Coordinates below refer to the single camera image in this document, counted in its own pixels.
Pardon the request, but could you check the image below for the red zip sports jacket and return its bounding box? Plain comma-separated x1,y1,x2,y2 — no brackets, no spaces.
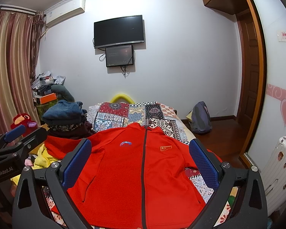
44,122,224,229

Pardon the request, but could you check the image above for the red plush parrot toy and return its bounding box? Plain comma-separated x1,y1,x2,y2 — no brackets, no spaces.
10,113,38,137

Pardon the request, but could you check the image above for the black beige patterned garment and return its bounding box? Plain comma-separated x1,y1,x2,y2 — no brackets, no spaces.
49,123,84,132

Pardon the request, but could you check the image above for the yellow printed garment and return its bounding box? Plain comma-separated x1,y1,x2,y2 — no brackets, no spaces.
11,144,62,187

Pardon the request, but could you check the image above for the grey backpack on floor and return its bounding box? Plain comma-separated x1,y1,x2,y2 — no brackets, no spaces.
187,101,212,134

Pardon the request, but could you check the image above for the folded dark blue garment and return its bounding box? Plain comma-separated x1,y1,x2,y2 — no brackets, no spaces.
42,100,87,126

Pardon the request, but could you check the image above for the orange box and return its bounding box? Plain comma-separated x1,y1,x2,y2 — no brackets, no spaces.
40,93,57,104

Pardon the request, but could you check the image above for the cluttered pile of items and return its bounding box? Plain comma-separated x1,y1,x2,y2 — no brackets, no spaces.
31,71,75,120

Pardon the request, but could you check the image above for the white suitcase with stickers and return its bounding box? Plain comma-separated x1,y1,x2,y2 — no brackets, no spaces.
261,135,286,215

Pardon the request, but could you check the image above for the patchwork patterned bed quilt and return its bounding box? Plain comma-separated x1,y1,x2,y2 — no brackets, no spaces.
41,101,239,228

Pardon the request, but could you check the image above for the yellow curved headboard cushion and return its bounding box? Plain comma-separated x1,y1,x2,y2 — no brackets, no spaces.
110,93,135,104

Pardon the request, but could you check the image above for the white sliding wardrobe door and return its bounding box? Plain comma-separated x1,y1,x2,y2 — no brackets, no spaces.
247,0,286,170

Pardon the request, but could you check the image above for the striped red beige curtain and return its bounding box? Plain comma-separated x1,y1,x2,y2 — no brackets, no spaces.
0,10,45,134

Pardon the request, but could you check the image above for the small black wall monitor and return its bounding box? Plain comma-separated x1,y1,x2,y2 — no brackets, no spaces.
105,44,134,68

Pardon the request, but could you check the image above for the wooden door frame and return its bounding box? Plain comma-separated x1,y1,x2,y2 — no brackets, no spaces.
236,0,267,168

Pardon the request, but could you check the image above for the black wall television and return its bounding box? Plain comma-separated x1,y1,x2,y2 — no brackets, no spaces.
94,15,145,48

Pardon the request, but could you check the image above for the white wall air conditioner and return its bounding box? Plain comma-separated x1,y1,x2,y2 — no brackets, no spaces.
46,0,86,27

